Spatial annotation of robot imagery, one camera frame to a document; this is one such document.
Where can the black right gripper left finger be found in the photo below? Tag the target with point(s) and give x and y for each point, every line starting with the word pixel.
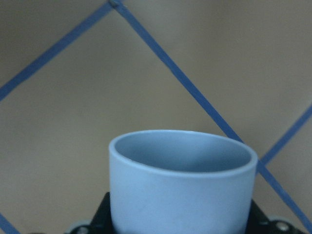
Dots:
pixel 101 222

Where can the light blue plastic cup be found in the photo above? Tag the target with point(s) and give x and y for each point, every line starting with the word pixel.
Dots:
pixel 180 182

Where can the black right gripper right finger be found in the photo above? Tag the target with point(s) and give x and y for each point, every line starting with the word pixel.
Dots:
pixel 259 223

